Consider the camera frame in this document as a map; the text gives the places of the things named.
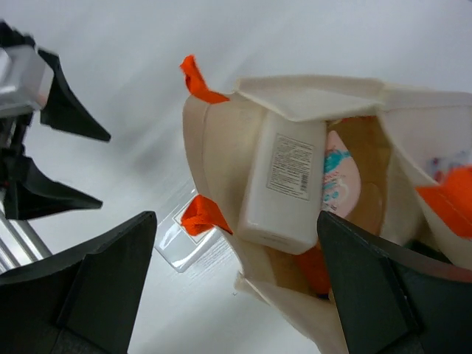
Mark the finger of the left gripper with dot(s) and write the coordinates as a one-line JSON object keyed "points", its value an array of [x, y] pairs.
{"points": [[29, 194], [63, 111]]}

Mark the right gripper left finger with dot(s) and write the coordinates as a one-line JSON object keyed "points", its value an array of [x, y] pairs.
{"points": [[82, 300]]}

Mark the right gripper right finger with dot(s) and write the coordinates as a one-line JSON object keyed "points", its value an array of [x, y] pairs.
{"points": [[391, 299]]}

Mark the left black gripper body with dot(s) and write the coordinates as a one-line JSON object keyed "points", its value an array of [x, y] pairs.
{"points": [[13, 131]]}

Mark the white rectangular bottle black cap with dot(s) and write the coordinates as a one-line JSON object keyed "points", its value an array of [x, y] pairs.
{"points": [[174, 244]]}

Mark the peach bottle pink cap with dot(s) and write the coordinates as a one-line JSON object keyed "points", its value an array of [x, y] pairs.
{"points": [[342, 182]]}

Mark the canvas tote bag orange handles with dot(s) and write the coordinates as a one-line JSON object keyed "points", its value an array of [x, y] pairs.
{"points": [[412, 147]]}

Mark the orange blue spray bottle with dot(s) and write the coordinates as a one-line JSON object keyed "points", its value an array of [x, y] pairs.
{"points": [[313, 267]]}

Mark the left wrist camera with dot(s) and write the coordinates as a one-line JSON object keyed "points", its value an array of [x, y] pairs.
{"points": [[26, 78]]}

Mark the aluminium mounting rail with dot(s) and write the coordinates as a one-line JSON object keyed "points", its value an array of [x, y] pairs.
{"points": [[20, 244]]}

